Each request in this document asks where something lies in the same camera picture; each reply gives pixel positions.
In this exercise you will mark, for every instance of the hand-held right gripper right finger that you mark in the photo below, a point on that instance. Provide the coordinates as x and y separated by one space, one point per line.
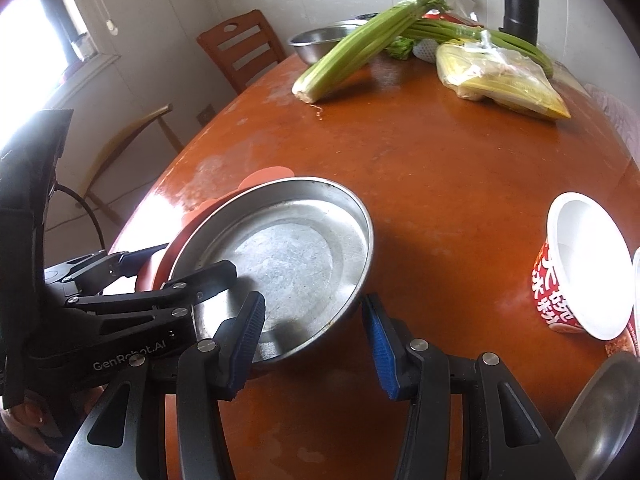
380 350

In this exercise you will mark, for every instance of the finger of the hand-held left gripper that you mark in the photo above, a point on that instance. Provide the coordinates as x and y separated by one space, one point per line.
200 280
120 260

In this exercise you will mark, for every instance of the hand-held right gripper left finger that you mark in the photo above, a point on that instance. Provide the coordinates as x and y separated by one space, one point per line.
245 345

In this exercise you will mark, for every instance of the round steel pan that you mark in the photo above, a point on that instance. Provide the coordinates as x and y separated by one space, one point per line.
300 250

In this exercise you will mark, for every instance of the terracotta crab-shaped plate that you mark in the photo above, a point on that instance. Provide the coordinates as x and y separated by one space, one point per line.
265 174

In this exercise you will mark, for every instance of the large red instant noodle bowl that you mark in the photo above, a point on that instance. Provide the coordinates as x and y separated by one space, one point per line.
585 260

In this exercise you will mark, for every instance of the large steel bowl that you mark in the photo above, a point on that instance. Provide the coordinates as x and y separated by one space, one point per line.
600 410

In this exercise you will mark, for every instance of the small red instant noodle bowl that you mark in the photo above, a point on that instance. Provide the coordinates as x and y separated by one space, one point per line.
637 285

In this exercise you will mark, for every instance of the light wooden chair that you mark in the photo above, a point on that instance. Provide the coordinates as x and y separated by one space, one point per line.
145 120

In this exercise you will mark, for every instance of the window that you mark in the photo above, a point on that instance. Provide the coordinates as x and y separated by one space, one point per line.
30 35

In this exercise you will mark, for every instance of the brown wooden slat chair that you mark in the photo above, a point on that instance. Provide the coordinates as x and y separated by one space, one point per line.
240 25

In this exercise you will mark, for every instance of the small steel bowl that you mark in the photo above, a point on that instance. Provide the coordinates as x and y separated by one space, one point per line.
315 40

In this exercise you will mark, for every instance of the celery bunch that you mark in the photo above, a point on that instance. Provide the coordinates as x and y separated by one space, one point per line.
350 55

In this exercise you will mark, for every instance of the clear bag of corn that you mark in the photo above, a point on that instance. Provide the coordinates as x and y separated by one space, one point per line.
500 85

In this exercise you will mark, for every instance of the green leafy vegetable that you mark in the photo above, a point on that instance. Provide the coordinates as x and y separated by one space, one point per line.
399 48

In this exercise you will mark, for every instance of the white foam fruit net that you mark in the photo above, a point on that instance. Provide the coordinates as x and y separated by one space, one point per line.
425 51

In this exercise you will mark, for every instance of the dark patterned bowl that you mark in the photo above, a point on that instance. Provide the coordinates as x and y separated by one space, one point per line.
365 15

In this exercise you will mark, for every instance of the bundle of long green stems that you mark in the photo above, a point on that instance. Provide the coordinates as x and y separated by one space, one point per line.
520 45

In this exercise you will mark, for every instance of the red snack packet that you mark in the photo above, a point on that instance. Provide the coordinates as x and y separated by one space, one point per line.
432 16

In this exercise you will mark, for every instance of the black thermos bottle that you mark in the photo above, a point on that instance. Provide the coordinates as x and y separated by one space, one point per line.
520 15

